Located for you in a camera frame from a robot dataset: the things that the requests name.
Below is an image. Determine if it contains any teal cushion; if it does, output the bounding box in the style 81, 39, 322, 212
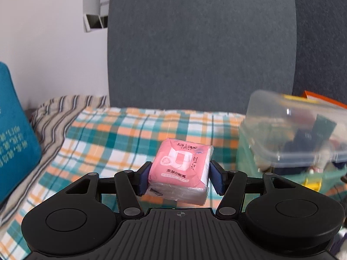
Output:
0, 61, 43, 204

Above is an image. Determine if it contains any striped pillow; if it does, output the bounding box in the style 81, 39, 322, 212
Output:
29, 95, 109, 156

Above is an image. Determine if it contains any yellow plastic clip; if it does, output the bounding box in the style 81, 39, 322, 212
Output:
303, 178, 324, 193

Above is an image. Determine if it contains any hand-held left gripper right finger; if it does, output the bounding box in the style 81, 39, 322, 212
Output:
210, 160, 299, 219

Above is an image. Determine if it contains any orange cardboard box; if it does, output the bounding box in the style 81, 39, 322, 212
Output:
300, 89, 347, 108

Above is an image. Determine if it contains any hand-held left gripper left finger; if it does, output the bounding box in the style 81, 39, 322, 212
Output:
64, 161, 153, 219

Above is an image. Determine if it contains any dark grey headboard panel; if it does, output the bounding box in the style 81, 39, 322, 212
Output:
291, 0, 347, 104

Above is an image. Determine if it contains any clear plastic storage box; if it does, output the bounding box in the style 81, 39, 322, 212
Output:
235, 89, 347, 193

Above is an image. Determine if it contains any pink pad pack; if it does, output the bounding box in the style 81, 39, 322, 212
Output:
145, 138, 214, 206

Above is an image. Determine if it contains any light grey headboard panel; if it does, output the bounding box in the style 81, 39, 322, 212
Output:
107, 0, 298, 115

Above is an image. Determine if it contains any white window shutter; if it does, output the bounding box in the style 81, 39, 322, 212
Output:
82, 0, 109, 33

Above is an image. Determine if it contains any plaid bed blanket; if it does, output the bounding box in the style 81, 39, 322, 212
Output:
0, 106, 248, 260

